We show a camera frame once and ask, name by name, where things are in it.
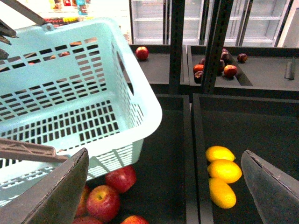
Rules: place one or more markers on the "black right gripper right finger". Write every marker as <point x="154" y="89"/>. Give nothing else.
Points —
<point x="275" y="193"/>

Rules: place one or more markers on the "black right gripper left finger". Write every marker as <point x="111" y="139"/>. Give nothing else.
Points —
<point x="54" y="199"/>

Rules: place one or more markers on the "yellow lemon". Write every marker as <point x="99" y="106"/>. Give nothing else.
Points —
<point x="226" y="170"/>
<point x="218" y="152"/>
<point x="221" y="193"/>

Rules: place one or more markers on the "light blue plastic basket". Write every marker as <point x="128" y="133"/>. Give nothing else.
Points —
<point x="77" y="86"/>

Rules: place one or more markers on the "red apple under basket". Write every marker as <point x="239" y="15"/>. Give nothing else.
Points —
<point x="121" y="179"/>

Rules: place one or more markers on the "red apple front left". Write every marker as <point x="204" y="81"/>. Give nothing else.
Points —
<point x="103" y="203"/>

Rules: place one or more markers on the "red apple bottom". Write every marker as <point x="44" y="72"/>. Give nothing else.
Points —
<point x="135" y="219"/>

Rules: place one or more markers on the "red apple right tray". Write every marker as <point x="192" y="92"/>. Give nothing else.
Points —
<point x="230" y="71"/>

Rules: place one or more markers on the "red apple tray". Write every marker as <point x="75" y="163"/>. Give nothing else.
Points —
<point x="142" y="53"/>
<point x="230" y="71"/>

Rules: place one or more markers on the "dark red apple far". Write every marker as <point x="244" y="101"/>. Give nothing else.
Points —
<point x="242" y="58"/>

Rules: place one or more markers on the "red apple far tray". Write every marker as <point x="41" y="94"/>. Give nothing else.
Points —
<point x="142" y="53"/>

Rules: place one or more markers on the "brown basket handle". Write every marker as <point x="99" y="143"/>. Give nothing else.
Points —
<point x="25" y="151"/>

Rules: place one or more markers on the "black shelf upright post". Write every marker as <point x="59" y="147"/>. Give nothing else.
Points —
<point x="177" y="25"/>

